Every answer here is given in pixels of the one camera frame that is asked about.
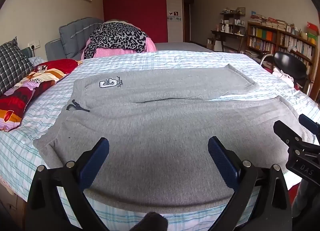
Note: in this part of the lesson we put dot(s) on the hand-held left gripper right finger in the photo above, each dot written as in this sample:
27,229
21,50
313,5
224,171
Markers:
220,158

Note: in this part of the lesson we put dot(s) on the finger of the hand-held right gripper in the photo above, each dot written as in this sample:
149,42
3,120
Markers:
285,130
307,123

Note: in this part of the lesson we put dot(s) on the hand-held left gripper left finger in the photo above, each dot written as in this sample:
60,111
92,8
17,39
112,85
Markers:
93,163

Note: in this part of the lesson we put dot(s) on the grey sweat pants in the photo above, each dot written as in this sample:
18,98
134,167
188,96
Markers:
150,133

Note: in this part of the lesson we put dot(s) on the white cloth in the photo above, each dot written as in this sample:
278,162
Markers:
282,75

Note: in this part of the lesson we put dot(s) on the black chair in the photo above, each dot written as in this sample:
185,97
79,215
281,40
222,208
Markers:
290,64

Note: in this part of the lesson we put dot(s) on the dark cloth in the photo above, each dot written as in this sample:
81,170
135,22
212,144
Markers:
152,222

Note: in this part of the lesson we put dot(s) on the wooden bookshelf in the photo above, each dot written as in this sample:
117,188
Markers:
265,38

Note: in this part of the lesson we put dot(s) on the red box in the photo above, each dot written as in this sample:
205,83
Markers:
312,28

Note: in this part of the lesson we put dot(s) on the colourful red pillow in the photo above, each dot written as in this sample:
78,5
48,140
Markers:
15,100

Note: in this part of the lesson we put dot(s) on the stack of books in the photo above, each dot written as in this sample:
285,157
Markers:
270,22

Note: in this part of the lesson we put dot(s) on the bed with plaid sheet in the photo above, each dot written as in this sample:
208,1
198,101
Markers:
175,58

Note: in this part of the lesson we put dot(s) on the wooden desk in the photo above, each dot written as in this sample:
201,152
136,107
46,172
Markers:
227,34

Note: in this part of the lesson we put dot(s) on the wooden desk shelf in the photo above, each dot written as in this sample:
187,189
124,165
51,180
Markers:
232,17

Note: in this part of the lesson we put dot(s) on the grey padded headboard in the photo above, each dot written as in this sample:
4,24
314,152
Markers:
72,35

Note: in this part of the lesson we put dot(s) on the dark plaid pillow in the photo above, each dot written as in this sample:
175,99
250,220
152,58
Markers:
10,63

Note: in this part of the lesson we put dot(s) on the red wardrobe door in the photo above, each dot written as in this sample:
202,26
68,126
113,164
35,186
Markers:
140,8

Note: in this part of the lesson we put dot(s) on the white wall socket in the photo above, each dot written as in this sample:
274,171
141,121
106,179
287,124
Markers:
33,44

